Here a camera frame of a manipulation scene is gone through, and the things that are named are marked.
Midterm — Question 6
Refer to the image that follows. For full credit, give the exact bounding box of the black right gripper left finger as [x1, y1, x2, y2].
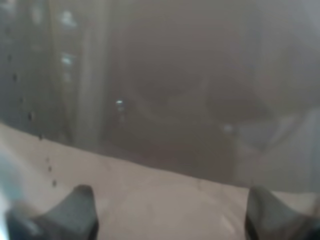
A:
[6, 185, 99, 240]

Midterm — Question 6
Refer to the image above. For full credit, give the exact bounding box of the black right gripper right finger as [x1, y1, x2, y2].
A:
[244, 187, 320, 240]

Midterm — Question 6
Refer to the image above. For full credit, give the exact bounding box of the smoky translucent water bottle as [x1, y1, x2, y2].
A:
[0, 0, 320, 240]

